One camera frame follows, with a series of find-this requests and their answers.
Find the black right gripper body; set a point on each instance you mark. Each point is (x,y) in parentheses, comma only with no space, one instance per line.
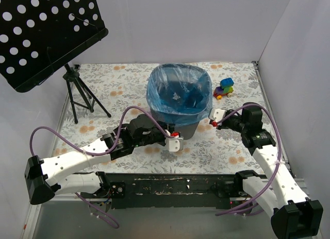
(224,120)

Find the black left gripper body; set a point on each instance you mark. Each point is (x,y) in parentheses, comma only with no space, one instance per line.
(163,133)

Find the blue plastic trash bag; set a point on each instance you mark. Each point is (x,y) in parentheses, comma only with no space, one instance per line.
(177,89)

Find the grey mesh trash bin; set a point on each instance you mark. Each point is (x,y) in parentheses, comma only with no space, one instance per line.
(185,124)

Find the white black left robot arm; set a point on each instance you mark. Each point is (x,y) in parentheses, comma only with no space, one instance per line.
(46,178)

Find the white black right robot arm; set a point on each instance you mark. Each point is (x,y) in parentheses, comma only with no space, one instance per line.
(292,213)

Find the colourful toy brick car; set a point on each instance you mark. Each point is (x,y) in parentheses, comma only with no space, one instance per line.
(224,89)

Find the floral table mat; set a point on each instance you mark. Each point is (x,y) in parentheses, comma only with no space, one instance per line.
(121,89)

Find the black perforated music stand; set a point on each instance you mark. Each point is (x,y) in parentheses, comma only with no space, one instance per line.
(38,37)

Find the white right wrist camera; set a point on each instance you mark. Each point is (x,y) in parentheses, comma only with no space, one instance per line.
(216,115)

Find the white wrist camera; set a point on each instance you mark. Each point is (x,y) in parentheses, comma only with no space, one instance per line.
(216,115)
(173,141)

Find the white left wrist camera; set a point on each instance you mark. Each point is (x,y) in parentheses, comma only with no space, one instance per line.
(173,141)

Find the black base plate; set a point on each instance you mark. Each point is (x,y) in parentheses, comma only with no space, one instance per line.
(172,190)

